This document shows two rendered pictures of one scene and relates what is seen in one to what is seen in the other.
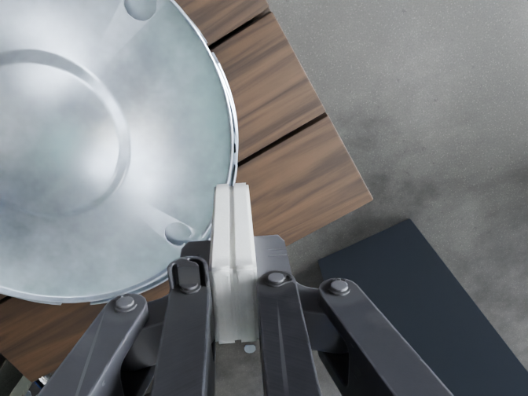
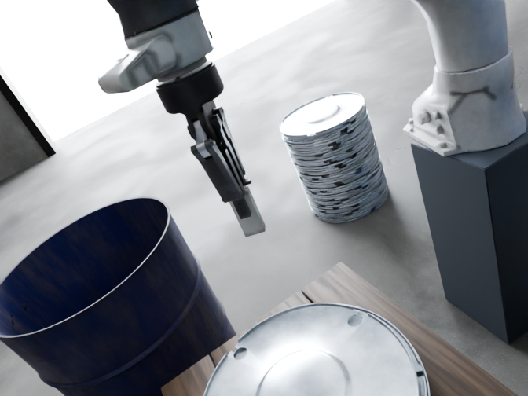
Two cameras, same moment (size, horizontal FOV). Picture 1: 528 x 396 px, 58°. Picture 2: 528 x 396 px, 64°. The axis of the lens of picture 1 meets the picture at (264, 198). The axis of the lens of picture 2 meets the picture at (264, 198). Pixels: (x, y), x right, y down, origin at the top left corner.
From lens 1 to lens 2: 0.56 m
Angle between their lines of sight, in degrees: 67
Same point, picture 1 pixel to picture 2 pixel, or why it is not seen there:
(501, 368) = (425, 184)
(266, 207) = (350, 299)
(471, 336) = (433, 207)
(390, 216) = (449, 309)
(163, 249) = (366, 325)
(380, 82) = not seen: hidden behind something
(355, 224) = (463, 328)
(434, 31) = not seen: hidden behind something
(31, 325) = not seen: outside the picture
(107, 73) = (268, 363)
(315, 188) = (337, 284)
